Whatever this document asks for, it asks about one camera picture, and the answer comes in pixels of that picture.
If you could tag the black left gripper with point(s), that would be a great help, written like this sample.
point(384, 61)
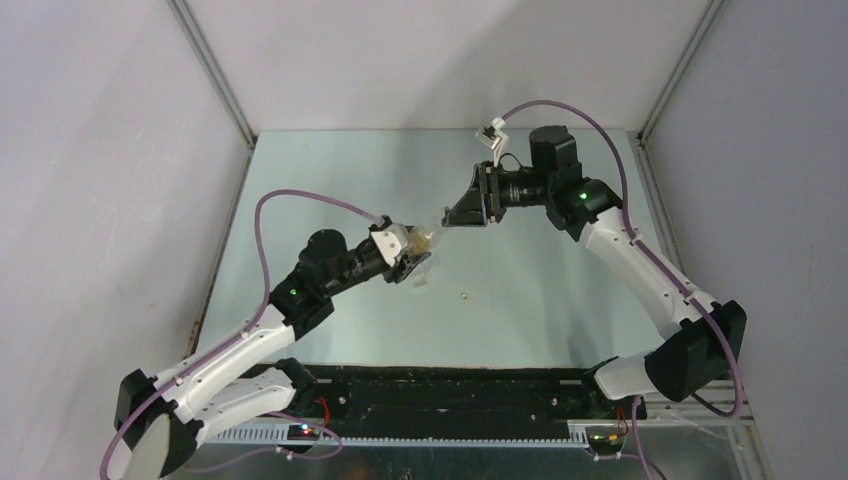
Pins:
point(403, 267)

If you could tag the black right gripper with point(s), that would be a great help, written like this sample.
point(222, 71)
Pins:
point(481, 200)

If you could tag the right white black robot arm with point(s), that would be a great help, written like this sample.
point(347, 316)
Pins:
point(701, 336)

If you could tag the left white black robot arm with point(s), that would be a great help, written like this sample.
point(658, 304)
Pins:
point(166, 417)

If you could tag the clear three-cell pill organizer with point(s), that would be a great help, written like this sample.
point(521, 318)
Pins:
point(424, 274)

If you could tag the left circuit board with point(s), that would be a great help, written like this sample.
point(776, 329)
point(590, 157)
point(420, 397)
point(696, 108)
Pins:
point(303, 432)

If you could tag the circuit board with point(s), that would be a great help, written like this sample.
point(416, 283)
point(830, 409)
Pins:
point(303, 432)
point(606, 445)

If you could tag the right circuit board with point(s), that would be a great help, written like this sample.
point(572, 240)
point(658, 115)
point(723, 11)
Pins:
point(606, 445)

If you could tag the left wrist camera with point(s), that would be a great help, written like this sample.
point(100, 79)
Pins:
point(392, 242)

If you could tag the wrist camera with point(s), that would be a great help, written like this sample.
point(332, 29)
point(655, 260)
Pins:
point(392, 242)
point(493, 136)

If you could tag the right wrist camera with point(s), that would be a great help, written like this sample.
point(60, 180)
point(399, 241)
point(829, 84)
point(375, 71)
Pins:
point(493, 136)

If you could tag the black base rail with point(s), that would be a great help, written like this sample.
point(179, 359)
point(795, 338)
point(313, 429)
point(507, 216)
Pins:
point(399, 403)

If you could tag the aluminium right frame post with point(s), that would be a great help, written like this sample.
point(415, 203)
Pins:
point(682, 64)

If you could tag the aluminium frame post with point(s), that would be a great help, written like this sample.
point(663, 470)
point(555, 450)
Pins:
point(682, 64)
point(204, 53)

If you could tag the aluminium left frame post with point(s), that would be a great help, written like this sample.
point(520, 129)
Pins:
point(204, 53)

